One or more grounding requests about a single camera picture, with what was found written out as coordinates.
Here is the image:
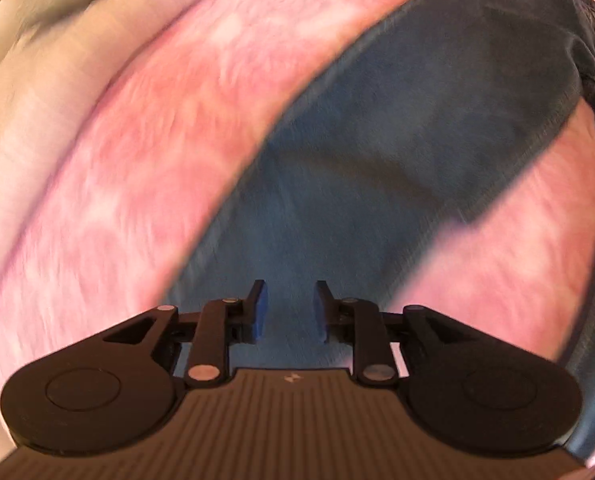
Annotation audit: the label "pink rose-patterned blanket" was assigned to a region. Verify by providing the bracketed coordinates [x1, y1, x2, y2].
[0, 0, 595, 411]

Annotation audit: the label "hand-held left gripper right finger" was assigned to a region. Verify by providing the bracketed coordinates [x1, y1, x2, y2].
[313, 280, 483, 389]

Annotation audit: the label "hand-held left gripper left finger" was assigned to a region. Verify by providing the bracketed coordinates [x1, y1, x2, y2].
[102, 280, 269, 389]

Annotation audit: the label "blue denim jeans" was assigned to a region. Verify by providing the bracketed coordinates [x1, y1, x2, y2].
[164, 0, 595, 463]

